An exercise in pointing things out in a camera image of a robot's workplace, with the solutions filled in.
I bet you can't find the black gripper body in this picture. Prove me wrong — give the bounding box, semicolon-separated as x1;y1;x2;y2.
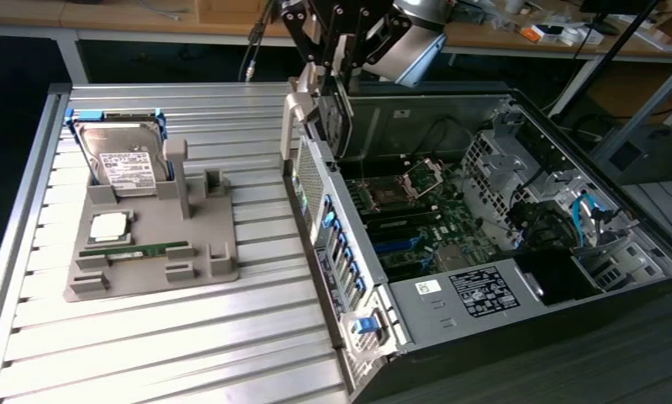
313;0;397;16

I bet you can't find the graphics card with metal bracket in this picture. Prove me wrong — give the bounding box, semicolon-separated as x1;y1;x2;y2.
289;62;355;160

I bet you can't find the large cardboard box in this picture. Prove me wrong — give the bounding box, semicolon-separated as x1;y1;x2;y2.
198;0;274;24

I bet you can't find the orange and black box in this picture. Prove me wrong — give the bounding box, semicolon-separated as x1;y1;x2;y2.
523;24;565;43

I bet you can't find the metal socket cover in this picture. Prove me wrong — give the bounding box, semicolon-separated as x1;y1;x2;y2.
401;157;447;199

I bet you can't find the long wooden desk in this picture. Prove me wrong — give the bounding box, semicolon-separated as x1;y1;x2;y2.
0;0;672;64

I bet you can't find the white tape roll box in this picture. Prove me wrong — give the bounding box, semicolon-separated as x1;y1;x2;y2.
559;27;606;46

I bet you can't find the perforated metal disk bay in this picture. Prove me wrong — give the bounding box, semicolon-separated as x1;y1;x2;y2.
459;128;546;222

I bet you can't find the CPU socket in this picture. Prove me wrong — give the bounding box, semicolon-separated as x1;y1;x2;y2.
361;176;422;211

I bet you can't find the black monitor stand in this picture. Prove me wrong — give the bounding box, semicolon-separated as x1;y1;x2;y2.
579;0;623;35

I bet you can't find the black slanted pole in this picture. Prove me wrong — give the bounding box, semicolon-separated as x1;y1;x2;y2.
549;0;666;121

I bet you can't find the black RAM slot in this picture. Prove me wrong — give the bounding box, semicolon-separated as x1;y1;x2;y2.
367;219;445;237
363;211;442;227

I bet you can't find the hard disk in blue caddy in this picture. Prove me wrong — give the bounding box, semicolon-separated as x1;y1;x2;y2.
65;108;173;199

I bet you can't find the green motherboard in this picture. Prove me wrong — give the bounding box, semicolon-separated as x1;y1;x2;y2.
343;162;517;283

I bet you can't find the blue expansion slot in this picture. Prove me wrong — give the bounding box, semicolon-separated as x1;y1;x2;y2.
375;237;427;254

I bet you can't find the grey plastic parts rack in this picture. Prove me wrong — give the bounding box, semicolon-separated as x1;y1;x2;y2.
63;138;242;303

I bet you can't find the square chipset heatsink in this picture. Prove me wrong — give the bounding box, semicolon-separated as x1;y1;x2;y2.
434;246;473;271

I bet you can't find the grey computer tower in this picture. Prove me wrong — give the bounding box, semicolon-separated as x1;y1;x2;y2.
607;125;672;186

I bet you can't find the silver CPU chip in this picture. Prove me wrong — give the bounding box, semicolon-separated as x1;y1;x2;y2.
89;212;133;244

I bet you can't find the green RAM stick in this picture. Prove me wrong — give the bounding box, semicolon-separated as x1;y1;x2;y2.
81;242;193;260

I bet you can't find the grey power supply unit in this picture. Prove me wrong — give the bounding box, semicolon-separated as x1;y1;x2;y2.
387;258;545;345

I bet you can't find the open black PC case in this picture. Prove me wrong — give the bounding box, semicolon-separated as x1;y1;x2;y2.
279;82;672;404

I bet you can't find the dangling cable with metal plug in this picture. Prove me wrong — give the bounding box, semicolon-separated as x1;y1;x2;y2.
245;0;274;82

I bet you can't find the thin grey desk cable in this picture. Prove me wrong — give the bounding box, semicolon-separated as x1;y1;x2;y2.
138;0;195;20

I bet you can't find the aluminium profile frame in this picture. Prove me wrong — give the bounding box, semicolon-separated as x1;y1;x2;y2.
591;70;672;169

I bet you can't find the black wire bundle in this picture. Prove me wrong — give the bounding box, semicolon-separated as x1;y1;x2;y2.
506;200;577;253

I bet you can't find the light blue data wire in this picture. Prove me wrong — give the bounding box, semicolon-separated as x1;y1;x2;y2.
570;189;611;249

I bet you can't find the grey wire bundle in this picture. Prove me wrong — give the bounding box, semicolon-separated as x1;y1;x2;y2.
570;234;635;258

